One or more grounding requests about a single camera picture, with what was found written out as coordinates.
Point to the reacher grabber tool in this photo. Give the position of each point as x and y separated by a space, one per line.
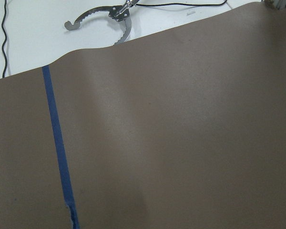
118 13

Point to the aluminium frame post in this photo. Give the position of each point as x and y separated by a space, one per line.
276 4

